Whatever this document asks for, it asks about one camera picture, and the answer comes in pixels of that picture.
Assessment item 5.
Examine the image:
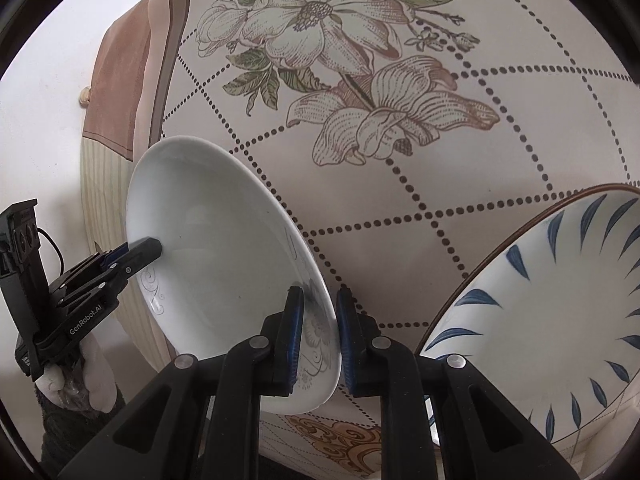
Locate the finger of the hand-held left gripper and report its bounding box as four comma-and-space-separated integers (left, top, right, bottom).
54, 237, 164, 312
49, 242, 130, 297

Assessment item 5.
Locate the floral dotted tablecloth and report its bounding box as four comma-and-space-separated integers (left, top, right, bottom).
81, 0, 640, 480

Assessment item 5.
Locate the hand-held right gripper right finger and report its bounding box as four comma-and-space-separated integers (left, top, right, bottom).
335, 287, 583, 480

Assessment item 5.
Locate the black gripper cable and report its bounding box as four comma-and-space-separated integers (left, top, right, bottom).
37, 226, 67, 281

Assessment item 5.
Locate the person's left hand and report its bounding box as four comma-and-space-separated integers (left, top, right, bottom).
39, 332, 119, 413

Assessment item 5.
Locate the blue leaf pattern plate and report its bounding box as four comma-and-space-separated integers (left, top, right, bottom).
419, 182, 640, 477

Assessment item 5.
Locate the person's left forearm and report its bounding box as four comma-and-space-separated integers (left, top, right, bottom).
39, 387, 127, 466

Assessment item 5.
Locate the beige ribbed panel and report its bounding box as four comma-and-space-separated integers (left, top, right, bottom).
79, 135, 173, 373

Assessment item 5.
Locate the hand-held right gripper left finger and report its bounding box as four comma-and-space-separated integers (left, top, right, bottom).
57, 286, 307, 480

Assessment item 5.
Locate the white plate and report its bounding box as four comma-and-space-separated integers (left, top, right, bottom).
125, 135, 344, 414

